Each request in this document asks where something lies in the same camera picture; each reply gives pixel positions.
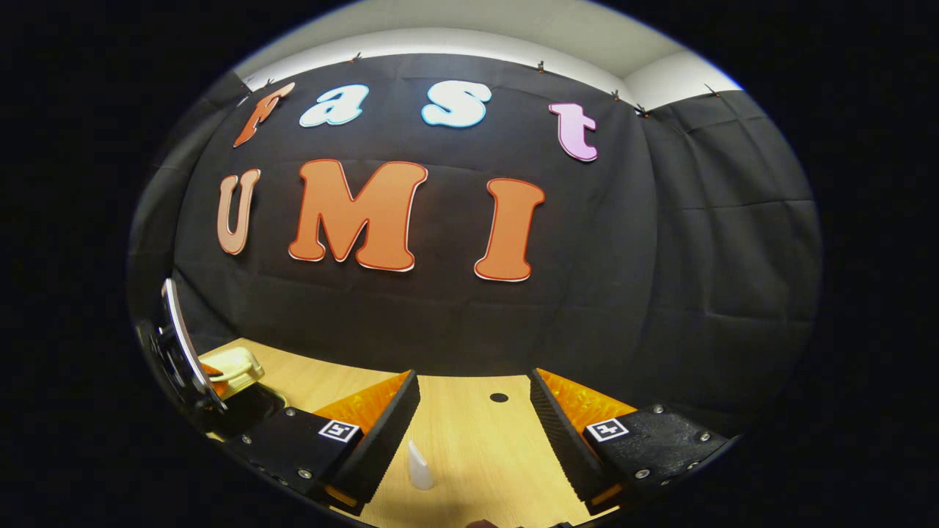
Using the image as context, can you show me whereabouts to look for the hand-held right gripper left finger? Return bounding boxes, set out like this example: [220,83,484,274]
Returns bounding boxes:
[227,370,423,516]

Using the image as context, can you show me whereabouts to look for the white squeeze tube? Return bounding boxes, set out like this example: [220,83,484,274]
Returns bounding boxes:
[407,440,435,491]

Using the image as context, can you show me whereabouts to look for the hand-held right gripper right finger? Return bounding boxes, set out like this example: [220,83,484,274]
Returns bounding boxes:
[528,367,734,516]

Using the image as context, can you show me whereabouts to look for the black backdrop cloth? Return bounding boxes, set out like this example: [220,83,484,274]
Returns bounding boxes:
[128,51,822,433]

